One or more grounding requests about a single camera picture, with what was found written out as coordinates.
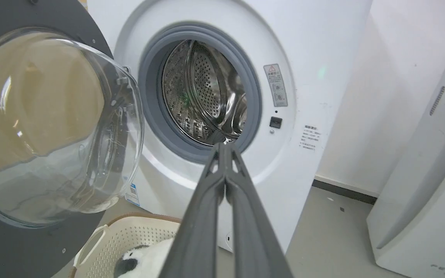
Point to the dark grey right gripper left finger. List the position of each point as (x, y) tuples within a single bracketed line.
[(199, 231)]

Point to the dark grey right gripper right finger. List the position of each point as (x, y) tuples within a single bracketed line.
[(251, 231)]

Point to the washing machine door glass bowl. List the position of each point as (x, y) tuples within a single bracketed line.
[(45, 127)]

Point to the white front-load washing machine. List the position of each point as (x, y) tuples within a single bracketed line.
[(315, 58)]

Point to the black and white plush toy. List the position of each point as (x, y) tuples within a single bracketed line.
[(145, 260)]

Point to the white perforated laundry basket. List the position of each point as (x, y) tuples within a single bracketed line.
[(129, 239)]

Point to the blue energy label sticker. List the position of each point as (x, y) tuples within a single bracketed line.
[(132, 194)]

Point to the red warning label sticker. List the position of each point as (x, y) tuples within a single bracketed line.
[(275, 85)]

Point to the white appliance with vent slot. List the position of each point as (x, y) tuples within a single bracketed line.
[(427, 193)]

